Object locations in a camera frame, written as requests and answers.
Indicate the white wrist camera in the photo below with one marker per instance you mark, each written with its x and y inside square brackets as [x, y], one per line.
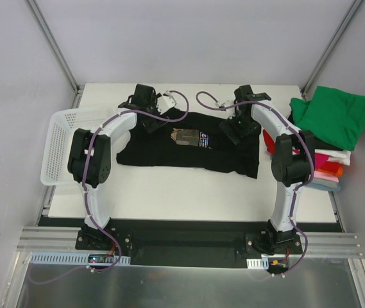
[165, 101]
[223, 105]

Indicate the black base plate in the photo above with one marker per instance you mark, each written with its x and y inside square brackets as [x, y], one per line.
[204, 244]

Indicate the black folded t-shirt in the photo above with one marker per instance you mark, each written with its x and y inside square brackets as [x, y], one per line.
[319, 144]

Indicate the magenta folded t-shirt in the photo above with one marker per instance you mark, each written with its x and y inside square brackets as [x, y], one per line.
[318, 159]

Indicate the left slotted cable duct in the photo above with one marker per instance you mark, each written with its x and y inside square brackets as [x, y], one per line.
[80, 259]

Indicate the white plastic basket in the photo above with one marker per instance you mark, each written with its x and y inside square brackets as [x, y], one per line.
[61, 129]

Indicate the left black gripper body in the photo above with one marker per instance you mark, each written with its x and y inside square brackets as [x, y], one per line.
[152, 122]

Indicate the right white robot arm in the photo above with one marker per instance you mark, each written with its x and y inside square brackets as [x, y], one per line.
[292, 163]

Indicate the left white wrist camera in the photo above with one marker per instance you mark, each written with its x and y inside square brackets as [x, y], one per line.
[165, 101]

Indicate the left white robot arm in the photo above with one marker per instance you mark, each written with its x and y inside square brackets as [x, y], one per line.
[90, 156]

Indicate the light blue folded t-shirt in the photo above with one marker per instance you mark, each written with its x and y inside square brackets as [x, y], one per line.
[324, 185]

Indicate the right aluminium corner post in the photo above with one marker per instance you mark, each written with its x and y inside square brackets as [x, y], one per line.
[348, 18]

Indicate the green folded t-shirt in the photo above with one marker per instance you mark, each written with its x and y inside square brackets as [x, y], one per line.
[332, 115]

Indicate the aluminium rail frame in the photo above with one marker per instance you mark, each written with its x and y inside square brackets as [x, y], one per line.
[60, 234]

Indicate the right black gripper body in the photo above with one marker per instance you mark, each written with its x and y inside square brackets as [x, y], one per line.
[234, 129]

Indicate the black graphic t-shirt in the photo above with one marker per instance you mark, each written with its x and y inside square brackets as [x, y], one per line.
[195, 142]

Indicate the left aluminium corner post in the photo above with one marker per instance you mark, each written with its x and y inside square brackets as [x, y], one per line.
[54, 47]

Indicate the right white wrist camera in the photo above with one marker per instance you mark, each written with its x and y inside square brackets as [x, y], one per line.
[223, 105]

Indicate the white folded t-shirt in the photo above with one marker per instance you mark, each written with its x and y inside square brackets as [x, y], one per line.
[342, 157]

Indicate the slotted cable duct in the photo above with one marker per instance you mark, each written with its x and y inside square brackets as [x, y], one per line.
[258, 264]
[80, 259]

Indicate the orange folded t-shirt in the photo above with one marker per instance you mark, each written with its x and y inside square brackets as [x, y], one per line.
[333, 168]

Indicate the aluminium corner post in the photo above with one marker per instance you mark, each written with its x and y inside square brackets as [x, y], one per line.
[348, 18]
[54, 47]

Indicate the right slotted cable duct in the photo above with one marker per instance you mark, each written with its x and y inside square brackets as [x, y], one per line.
[258, 264]

